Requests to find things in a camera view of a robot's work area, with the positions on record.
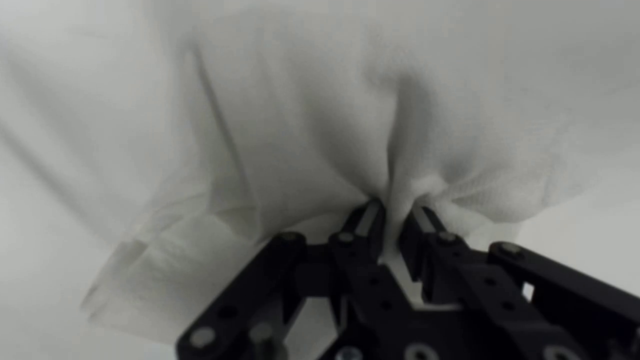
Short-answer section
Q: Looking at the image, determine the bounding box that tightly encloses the white towel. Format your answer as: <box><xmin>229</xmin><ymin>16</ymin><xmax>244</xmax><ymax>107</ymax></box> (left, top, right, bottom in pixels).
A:
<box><xmin>0</xmin><ymin>0</ymin><xmax>577</xmax><ymax>343</ymax></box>

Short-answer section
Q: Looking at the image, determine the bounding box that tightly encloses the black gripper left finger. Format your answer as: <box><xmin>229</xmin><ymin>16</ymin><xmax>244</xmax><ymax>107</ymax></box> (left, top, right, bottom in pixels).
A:
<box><xmin>173</xmin><ymin>199</ymin><xmax>387</xmax><ymax>360</ymax></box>

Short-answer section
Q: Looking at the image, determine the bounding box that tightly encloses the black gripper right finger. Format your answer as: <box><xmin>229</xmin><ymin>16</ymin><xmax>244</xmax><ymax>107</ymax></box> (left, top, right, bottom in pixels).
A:
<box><xmin>398</xmin><ymin>206</ymin><xmax>640</xmax><ymax>360</ymax></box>

